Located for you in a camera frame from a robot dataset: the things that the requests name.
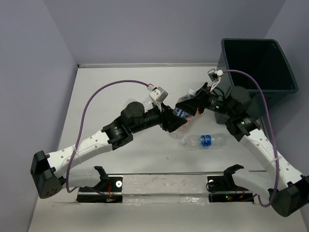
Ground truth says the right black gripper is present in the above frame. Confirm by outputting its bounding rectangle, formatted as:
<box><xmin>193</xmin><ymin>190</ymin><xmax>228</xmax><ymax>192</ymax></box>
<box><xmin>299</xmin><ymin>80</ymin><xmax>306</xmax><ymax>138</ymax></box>
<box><xmin>176</xmin><ymin>82</ymin><xmax>235</xmax><ymax>118</ymax></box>

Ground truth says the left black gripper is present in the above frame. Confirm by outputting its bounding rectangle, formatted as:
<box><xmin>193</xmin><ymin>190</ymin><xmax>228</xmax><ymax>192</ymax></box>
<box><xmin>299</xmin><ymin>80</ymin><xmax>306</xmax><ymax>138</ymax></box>
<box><xmin>130</xmin><ymin>101</ymin><xmax>187</xmax><ymax>134</ymax></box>

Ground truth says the red blue label water bottle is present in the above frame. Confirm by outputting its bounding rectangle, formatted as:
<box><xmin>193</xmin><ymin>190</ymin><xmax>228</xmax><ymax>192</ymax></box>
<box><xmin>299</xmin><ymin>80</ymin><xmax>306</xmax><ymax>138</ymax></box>
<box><xmin>169</xmin><ymin>89</ymin><xmax>200</xmax><ymax>139</ymax></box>

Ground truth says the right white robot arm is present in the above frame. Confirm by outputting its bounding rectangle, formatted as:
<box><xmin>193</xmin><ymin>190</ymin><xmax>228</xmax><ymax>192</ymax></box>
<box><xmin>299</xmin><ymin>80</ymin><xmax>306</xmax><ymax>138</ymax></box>
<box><xmin>176</xmin><ymin>85</ymin><xmax>309</xmax><ymax>217</ymax></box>

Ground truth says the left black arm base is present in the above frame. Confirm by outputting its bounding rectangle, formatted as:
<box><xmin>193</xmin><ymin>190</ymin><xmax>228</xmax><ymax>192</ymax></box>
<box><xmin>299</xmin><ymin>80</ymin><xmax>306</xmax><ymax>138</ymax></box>
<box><xmin>76</xmin><ymin>166</ymin><xmax>123</xmax><ymax>203</ymax></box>

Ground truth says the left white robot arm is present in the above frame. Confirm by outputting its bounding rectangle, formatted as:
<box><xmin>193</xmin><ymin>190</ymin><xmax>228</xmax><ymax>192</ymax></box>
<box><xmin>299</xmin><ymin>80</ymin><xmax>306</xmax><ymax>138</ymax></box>
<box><xmin>30</xmin><ymin>101</ymin><xmax>187</xmax><ymax>199</ymax></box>

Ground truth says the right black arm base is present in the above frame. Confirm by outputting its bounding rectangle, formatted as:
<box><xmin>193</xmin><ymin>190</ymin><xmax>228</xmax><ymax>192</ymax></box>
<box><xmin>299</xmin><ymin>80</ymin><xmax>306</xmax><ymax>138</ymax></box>
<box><xmin>205</xmin><ymin>164</ymin><xmax>255</xmax><ymax>203</ymax></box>

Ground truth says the dark green plastic bin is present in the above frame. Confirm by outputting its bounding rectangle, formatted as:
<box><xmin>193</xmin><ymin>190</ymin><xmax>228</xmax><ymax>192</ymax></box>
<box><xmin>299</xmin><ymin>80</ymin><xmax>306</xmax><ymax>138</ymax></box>
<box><xmin>217</xmin><ymin>38</ymin><xmax>298</xmax><ymax>119</ymax></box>

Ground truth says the clear crumpled long bottle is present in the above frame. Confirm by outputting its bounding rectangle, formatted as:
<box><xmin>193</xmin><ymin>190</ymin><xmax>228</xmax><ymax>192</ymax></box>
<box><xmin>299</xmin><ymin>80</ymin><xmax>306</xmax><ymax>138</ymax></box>
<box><xmin>142</xmin><ymin>97</ymin><xmax>153</xmax><ymax>111</ymax></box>

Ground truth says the clear bottle orange label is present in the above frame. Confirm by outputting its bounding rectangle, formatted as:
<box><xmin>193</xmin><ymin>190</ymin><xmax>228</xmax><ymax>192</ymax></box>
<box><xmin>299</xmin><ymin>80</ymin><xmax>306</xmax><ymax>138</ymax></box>
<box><xmin>125</xmin><ymin>99</ymin><xmax>138</xmax><ymax>107</ymax></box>

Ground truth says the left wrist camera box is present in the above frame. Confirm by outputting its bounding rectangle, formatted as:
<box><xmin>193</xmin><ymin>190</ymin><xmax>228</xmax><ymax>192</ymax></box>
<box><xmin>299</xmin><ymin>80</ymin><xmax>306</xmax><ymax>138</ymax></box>
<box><xmin>149</xmin><ymin>87</ymin><xmax>168</xmax><ymax>111</ymax></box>

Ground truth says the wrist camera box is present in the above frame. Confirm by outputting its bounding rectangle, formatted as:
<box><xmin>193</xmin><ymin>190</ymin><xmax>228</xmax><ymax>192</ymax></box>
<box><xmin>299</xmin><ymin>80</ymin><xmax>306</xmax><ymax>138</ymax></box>
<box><xmin>149</xmin><ymin>87</ymin><xmax>168</xmax><ymax>111</ymax></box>
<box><xmin>207</xmin><ymin>69</ymin><xmax>224</xmax><ymax>92</ymax></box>

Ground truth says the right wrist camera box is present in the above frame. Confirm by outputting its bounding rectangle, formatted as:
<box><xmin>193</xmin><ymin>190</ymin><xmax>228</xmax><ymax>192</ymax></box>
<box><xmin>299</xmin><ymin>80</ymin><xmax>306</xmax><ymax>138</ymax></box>
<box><xmin>207</xmin><ymin>69</ymin><xmax>224</xmax><ymax>92</ymax></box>

